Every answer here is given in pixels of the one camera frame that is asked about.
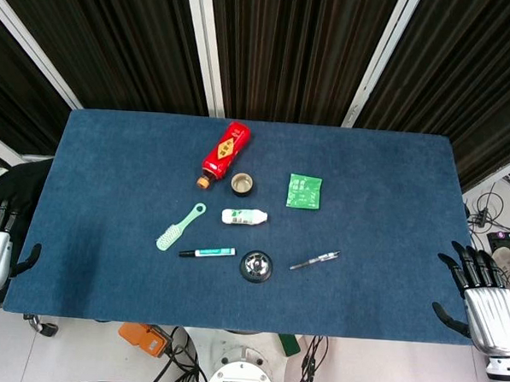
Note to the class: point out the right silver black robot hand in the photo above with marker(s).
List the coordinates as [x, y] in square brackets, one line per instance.
[490, 314]

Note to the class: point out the grey ballpoint pen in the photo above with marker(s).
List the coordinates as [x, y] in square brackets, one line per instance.
[315, 260]

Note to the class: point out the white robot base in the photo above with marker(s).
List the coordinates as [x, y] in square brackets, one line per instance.
[245, 370]

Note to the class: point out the white green marker pen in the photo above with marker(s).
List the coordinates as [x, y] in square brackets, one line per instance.
[213, 252]

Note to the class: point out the black box with purple mark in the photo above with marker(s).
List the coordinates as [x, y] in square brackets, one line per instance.
[507, 237]

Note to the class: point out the black caster wheel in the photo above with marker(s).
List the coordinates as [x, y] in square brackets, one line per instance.
[44, 327]

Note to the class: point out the black power strip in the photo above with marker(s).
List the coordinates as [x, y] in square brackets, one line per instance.
[481, 218]

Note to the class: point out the blue table cloth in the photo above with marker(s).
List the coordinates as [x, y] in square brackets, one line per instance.
[104, 286]

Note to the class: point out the dark pleated curtain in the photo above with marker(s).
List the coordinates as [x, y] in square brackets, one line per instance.
[301, 48]
[117, 38]
[16, 101]
[458, 69]

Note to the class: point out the orange control box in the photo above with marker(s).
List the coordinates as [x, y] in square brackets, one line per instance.
[144, 340]

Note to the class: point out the light green scrub brush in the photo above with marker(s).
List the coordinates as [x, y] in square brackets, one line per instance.
[171, 236]

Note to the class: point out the green card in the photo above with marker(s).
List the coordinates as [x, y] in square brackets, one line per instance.
[289, 344]

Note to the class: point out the green wipe packet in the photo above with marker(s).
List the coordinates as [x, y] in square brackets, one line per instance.
[304, 191]

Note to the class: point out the chrome desk bell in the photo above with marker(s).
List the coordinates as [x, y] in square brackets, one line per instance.
[256, 266]

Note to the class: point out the small white plastic bottle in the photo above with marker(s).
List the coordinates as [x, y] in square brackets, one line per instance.
[241, 217]

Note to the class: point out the red plastic drink bottle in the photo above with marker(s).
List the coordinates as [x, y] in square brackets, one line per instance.
[225, 153]

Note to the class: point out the black cup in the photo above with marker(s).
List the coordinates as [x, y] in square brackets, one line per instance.
[242, 185]

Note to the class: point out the white frame post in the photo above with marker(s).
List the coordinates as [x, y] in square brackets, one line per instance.
[206, 51]
[35, 53]
[375, 64]

